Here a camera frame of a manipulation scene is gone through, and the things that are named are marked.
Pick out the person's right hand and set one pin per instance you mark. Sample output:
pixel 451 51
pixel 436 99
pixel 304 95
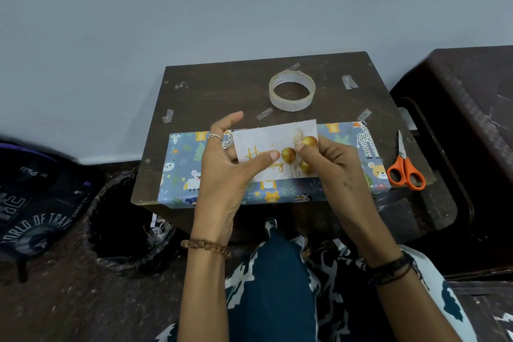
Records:
pixel 348 193

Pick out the person's left hand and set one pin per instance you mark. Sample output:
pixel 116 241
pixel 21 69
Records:
pixel 218 189

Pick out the happy birthday card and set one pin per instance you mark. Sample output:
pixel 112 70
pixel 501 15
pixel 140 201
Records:
pixel 264 137

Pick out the clear tape roll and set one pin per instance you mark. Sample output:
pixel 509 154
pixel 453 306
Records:
pixel 274 99

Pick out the person's left forearm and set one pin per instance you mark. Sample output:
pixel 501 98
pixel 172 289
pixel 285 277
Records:
pixel 204 301

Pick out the person's right forearm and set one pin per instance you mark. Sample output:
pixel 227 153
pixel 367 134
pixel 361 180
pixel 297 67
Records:
pixel 413 313

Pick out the crumpled paper scraps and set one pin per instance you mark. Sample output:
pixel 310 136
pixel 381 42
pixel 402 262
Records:
pixel 160 227

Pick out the small dark wooden table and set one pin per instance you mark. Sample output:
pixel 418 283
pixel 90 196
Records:
pixel 224 93

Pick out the black lined trash bin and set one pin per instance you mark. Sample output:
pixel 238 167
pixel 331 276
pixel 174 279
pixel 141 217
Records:
pixel 116 237

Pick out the teal white patterned trousers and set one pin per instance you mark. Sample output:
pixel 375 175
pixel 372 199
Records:
pixel 272 293

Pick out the brown plastic stool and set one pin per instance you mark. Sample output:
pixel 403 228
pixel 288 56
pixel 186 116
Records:
pixel 477 161

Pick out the crumpled clear tape piece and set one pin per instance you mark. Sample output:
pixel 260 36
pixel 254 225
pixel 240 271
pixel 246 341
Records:
pixel 293 67

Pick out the black purple backpack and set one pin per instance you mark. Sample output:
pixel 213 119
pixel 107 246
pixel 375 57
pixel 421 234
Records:
pixel 36 201

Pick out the white paper scrap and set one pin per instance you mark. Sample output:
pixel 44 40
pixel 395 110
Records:
pixel 504 317

